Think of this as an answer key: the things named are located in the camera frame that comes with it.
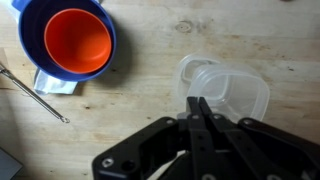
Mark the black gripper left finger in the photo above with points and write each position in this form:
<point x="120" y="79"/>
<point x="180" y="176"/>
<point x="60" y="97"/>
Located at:
<point x="198" y="140"/>

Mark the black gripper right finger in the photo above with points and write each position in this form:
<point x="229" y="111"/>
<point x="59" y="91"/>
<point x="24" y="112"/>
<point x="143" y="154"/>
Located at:
<point x="240" y="146"/>

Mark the clear small lunch box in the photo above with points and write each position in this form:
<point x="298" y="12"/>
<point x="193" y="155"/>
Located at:
<point x="186" y="70"/>
<point x="240" y="93"/>

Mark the white cloth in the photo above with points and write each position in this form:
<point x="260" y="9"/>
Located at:
<point x="53" y="85"/>

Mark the orange plastic cup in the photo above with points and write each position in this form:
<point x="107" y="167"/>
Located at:
<point x="78" y="41"/>

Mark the thin metal utensil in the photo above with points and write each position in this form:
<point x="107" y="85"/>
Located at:
<point x="33" y="95"/>

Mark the grey blue box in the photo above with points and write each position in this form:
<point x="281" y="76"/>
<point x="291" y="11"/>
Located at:
<point x="8" y="166"/>

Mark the blue bowl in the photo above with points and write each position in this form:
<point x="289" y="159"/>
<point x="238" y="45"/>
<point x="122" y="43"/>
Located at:
<point x="33" y="40"/>

